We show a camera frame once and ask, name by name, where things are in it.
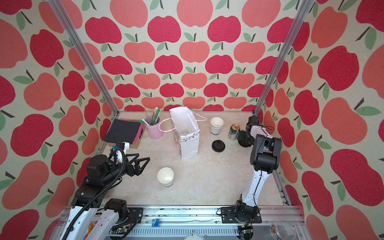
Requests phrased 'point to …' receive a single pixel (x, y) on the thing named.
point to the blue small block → (155, 223)
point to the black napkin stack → (123, 131)
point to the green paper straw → (156, 113)
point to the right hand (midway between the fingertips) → (249, 139)
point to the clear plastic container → (282, 230)
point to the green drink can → (233, 132)
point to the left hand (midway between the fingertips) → (145, 158)
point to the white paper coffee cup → (165, 176)
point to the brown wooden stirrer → (147, 116)
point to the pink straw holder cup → (154, 131)
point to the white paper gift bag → (187, 130)
